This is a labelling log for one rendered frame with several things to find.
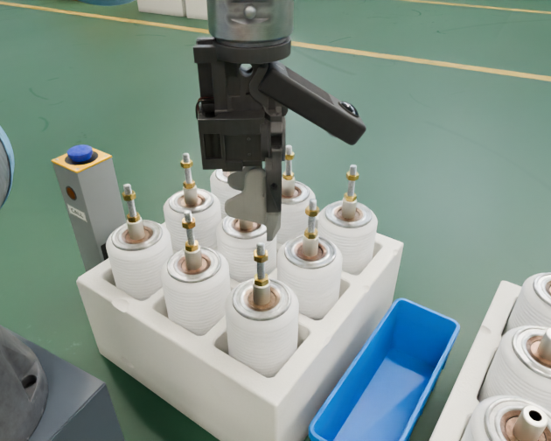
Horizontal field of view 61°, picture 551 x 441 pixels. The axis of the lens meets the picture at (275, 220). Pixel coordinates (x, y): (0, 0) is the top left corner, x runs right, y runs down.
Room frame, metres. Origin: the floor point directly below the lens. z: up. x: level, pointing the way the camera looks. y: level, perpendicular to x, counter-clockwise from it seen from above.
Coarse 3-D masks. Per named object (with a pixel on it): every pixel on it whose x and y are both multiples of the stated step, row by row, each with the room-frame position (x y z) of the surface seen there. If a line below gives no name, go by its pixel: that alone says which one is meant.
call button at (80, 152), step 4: (72, 148) 0.71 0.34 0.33; (76, 148) 0.71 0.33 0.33; (80, 148) 0.71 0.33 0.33; (84, 148) 0.71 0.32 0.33; (88, 148) 0.71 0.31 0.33; (92, 148) 0.71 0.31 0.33; (68, 152) 0.69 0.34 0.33; (72, 152) 0.69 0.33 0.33; (76, 152) 0.69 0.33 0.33; (80, 152) 0.69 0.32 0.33; (84, 152) 0.69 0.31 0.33; (88, 152) 0.69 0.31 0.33; (92, 152) 0.70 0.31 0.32; (68, 156) 0.69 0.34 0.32; (72, 156) 0.68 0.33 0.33; (76, 156) 0.68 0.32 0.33; (80, 156) 0.68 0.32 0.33; (84, 156) 0.69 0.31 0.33; (88, 156) 0.69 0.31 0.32; (76, 160) 0.69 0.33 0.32; (80, 160) 0.69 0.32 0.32; (84, 160) 0.69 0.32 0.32
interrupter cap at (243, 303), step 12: (240, 288) 0.45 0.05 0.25; (252, 288) 0.45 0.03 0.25; (276, 288) 0.45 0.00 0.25; (240, 300) 0.43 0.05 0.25; (252, 300) 0.43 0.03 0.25; (276, 300) 0.43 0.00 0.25; (288, 300) 0.43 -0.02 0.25; (240, 312) 0.41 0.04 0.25; (252, 312) 0.41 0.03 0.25; (264, 312) 0.41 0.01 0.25; (276, 312) 0.41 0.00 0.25
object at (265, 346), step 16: (288, 288) 0.45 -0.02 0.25; (240, 320) 0.40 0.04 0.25; (272, 320) 0.40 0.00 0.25; (288, 320) 0.40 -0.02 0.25; (240, 336) 0.39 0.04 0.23; (256, 336) 0.39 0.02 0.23; (272, 336) 0.39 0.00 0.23; (288, 336) 0.40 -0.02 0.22; (240, 352) 0.39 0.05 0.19; (256, 352) 0.39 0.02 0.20; (272, 352) 0.39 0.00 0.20; (288, 352) 0.40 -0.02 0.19; (256, 368) 0.38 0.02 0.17; (272, 368) 0.39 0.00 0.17
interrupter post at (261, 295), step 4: (268, 284) 0.43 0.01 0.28; (256, 288) 0.42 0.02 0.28; (260, 288) 0.42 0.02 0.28; (264, 288) 0.42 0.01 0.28; (268, 288) 0.43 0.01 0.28; (256, 292) 0.42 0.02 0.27; (260, 292) 0.42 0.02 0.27; (264, 292) 0.42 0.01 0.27; (268, 292) 0.43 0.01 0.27; (256, 296) 0.42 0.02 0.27; (260, 296) 0.42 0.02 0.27; (264, 296) 0.42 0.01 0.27; (268, 296) 0.43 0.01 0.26; (256, 300) 0.42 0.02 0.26; (260, 300) 0.42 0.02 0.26; (264, 300) 0.42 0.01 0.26; (268, 300) 0.43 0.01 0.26; (260, 304) 0.42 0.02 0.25; (264, 304) 0.42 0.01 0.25
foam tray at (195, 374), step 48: (384, 240) 0.65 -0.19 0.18; (96, 288) 0.53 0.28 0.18; (384, 288) 0.59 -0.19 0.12; (96, 336) 0.54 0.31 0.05; (144, 336) 0.46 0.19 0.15; (192, 336) 0.43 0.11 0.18; (336, 336) 0.45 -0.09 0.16; (144, 384) 0.48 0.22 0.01; (192, 384) 0.41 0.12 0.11; (240, 384) 0.36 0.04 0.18; (288, 384) 0.36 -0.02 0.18; (336, 384) 0.46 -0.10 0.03; (240, 432) 0.36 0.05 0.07; (288, 432) 0.35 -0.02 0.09
